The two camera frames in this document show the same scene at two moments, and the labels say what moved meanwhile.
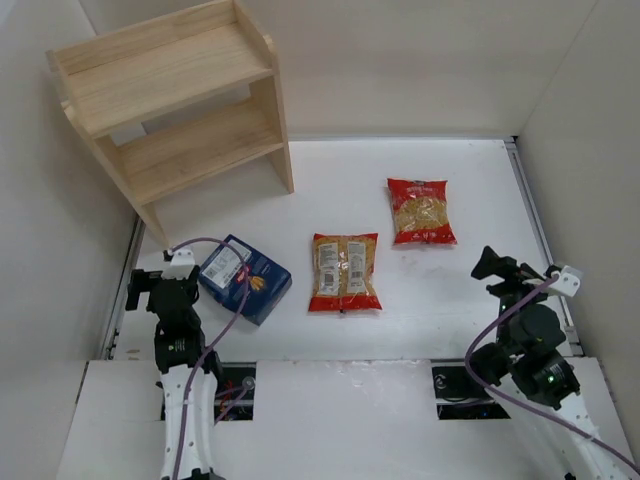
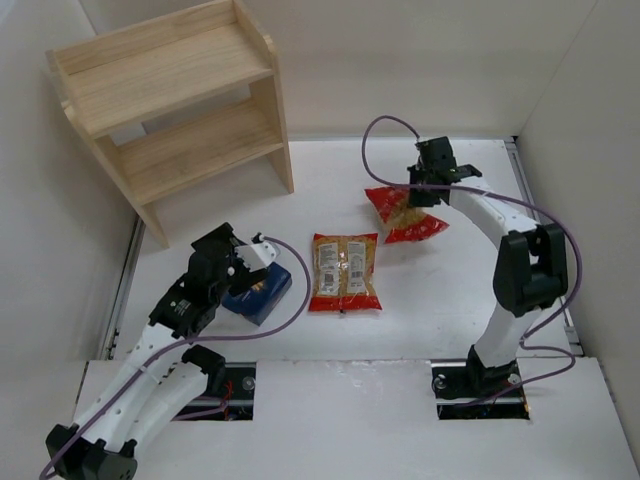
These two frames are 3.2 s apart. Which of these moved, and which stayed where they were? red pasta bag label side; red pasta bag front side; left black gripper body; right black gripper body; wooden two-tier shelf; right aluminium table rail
Moved: red pasta bag front side; left black gripper body; right black gripper body
Stayed: red pasta bag label side; wooden two-tier shelf; right aluminium table rail
